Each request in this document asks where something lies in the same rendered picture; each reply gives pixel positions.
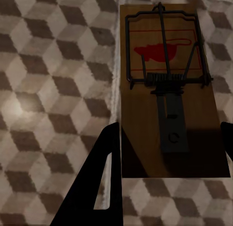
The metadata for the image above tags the mousetrap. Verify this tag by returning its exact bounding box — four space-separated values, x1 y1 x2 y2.
120 2 231 178

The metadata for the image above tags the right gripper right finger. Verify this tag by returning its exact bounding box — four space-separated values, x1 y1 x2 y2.
220 122 233 161

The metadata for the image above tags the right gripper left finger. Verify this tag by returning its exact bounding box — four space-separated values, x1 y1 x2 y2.
50 122 123 226

